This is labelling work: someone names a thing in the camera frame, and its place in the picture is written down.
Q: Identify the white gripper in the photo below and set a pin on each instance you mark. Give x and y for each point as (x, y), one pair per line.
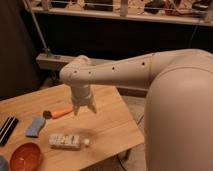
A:
(82, 96)

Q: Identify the wooden shelf rail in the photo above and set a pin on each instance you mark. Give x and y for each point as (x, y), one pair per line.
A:
(163, 11)

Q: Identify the clear plastic bottle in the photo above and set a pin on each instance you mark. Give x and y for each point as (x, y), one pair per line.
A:
(67, 141)

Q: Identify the orange ceramic bowl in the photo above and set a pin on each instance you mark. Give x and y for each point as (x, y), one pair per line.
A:
(27, 157)

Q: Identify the black striped flat object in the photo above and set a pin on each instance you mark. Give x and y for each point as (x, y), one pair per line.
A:
(7, 129)

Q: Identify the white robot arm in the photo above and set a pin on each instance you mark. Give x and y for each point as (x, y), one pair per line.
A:
(178, 116)

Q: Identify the grey baseboard beam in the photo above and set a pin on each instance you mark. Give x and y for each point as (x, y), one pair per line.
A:
(57, 62)

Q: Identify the metal diagonal rod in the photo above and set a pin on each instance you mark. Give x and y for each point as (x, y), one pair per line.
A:
(45, 47)

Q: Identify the orange handled tool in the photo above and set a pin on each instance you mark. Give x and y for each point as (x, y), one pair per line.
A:
(57, 113)

